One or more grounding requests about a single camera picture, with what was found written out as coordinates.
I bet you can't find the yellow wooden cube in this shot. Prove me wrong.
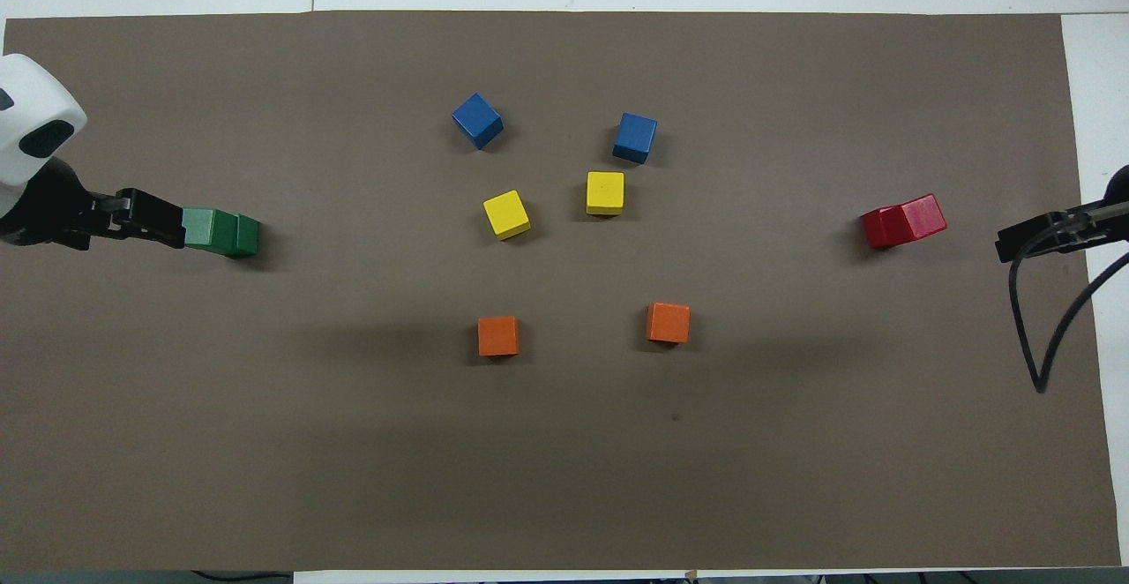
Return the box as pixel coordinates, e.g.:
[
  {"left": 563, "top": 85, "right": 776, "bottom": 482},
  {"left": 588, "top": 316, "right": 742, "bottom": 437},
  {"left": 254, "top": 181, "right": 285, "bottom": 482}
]
[
  {"left": 586, "top": 171, "right": 626, "bottom": 217},
  {"left": 482, "top": 190, "right": 533, "bottom": 242}
]

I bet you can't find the orange wooden cube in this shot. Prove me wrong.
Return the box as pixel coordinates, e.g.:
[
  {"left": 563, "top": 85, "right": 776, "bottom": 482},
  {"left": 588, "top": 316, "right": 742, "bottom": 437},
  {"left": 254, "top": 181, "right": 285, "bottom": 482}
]
[
  {"left": 645, "top": 302, "right": 692, "bottom": 346},
  {"left": 477, "top": 316, "right": 520, "bottom": 358}
]

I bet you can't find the blue wooden cube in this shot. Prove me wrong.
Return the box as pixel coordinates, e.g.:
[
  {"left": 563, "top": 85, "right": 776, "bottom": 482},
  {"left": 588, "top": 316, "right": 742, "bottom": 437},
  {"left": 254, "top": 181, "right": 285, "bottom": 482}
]
[
  {"left": 451, "top": 92, "right": 505, "bottom": 151},
  {"left": 612, "top": 112, "right": 659, "bottom": 165}
]

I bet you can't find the red wooden cube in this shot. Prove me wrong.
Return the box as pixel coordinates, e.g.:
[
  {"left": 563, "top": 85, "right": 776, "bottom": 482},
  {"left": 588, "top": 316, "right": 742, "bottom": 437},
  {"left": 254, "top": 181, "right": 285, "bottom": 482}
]
[
  {"left": 882, "top": 194, "right": 948, "bottom": 245},
  {"left": 861, "top": 207, "right": 892, "bottom": 251}
]

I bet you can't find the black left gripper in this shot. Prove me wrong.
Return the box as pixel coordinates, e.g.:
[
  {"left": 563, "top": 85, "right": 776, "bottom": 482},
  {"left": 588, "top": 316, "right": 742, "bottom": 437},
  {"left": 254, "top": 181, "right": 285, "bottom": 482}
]
[{"left": 0, "top": 157, "right": 188, "bottom": 251}]

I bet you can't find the brown paper table mat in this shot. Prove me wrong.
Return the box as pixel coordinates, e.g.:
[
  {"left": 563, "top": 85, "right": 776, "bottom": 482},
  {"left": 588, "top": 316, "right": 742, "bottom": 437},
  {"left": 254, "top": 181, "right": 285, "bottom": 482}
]
[{"left": 0, "top": 9, "right": 1123, "bottom": 573}]

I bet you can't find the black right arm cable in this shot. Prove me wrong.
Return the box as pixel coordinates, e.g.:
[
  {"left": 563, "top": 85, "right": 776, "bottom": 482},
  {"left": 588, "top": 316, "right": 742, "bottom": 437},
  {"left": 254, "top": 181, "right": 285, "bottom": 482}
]
[{"left": 1010, "top": 240, "right": 1129, "bottom": 393}]

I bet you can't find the green wooden cube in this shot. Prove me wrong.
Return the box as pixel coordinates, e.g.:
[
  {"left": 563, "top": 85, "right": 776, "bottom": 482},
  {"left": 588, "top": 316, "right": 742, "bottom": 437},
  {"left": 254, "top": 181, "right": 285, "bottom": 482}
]
[
  {"left": 181, "top": 207, "right": 239, "bottom": 256},
  {"left": 231, "top": 216, "right": 262, "bottom": 259}
]

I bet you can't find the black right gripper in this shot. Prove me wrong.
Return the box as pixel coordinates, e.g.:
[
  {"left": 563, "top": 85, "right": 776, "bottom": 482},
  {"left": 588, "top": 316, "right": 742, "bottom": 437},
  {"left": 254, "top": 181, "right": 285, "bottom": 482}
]
[{"left": 995, "top": 164, "right": 1129, "bottom": 264}]

